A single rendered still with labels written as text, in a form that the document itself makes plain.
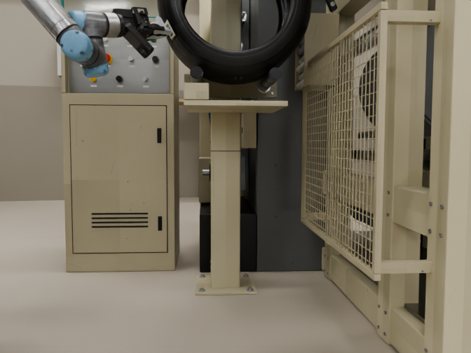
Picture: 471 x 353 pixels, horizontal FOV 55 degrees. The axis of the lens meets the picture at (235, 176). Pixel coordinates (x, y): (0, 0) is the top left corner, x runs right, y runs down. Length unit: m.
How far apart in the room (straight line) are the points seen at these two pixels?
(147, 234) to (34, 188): 3.42
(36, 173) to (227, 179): 3.88
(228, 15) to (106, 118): 0.79
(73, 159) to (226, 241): 0.88
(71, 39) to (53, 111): 4.31
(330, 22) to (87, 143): 1.28
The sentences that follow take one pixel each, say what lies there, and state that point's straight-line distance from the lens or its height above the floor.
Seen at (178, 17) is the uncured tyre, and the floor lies 1.09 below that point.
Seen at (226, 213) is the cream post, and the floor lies 0.34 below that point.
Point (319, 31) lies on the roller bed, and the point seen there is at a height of 1.12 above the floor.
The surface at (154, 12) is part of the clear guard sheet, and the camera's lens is 2.43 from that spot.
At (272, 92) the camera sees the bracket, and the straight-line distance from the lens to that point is 1.98.
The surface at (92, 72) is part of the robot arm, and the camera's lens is 1.43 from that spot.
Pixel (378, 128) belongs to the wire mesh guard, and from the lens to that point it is 1.19.
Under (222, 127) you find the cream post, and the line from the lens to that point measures 1.98.
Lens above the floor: 0.65
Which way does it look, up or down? 4 degrees down
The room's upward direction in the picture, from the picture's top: straight up
